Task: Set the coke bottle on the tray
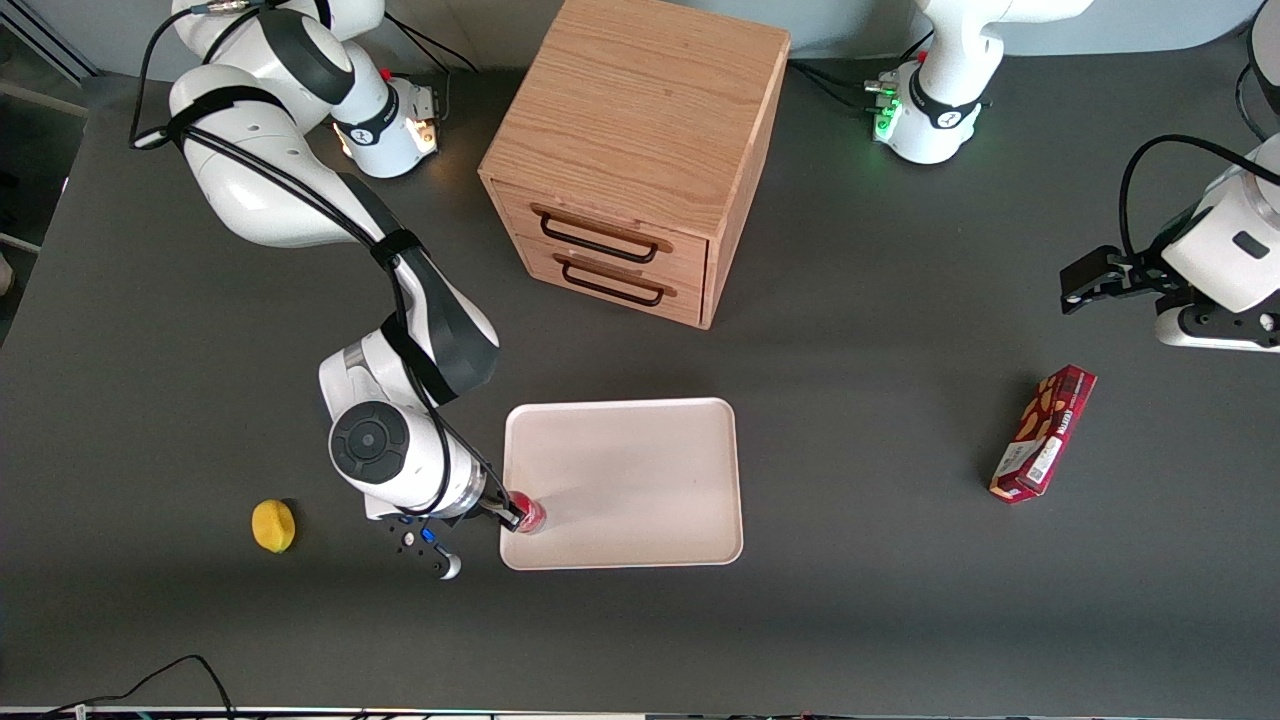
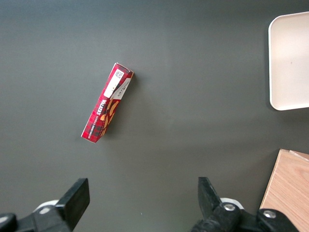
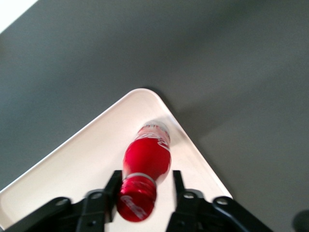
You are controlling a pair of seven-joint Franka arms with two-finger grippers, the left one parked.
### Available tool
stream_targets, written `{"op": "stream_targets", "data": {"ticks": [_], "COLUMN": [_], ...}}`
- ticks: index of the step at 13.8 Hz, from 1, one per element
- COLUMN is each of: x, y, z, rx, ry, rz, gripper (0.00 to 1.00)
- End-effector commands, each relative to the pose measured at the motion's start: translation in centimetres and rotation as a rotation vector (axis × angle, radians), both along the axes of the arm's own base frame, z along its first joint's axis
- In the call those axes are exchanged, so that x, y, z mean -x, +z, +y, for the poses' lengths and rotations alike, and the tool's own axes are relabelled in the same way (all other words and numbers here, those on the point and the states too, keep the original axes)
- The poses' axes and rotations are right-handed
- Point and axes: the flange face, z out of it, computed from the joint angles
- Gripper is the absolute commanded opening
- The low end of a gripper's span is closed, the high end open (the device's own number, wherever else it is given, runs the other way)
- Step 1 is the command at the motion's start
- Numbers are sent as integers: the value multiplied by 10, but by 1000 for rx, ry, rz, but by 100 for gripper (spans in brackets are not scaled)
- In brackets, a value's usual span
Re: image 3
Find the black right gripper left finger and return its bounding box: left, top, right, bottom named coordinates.
left=4, top=170, right=123, bottom=232

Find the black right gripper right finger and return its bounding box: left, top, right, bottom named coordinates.
left=166, top=170, right=274, bottom=232

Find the red coke bottle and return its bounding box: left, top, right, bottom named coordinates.
left=116, top=119, right=172, bottom=223

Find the white rectangular tray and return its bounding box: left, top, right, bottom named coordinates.
left=0, top=87, right=234, bottom=232

